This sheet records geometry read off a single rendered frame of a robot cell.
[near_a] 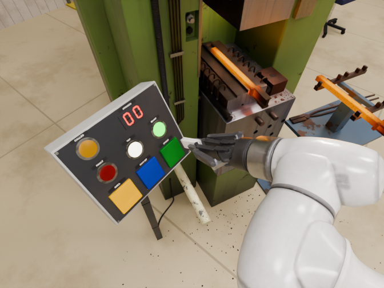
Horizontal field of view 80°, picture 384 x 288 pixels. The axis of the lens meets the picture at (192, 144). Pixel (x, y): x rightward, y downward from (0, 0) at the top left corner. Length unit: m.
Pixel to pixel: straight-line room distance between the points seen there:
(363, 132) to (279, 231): 1.20
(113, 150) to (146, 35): 0.39
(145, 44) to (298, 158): 0.62
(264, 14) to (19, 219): 1.97
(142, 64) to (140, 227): 1.19
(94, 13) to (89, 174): 0.81
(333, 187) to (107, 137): 0.51
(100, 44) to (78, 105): 1.43
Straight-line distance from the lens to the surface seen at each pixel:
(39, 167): 2.29
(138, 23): 0.81
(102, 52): 1.33
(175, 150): 0.76
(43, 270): 1.89
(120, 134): 0.66
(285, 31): 1.19
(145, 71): 0.89
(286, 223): 0.35
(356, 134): 1.47
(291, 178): 0.39
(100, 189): 0.67
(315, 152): 0.41
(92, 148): 0.63
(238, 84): 1.05
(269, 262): 0.34
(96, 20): 1.26
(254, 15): 0.83
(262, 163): 0.45
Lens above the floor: 1.63
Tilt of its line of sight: 53 degrees down
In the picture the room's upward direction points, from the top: straight up
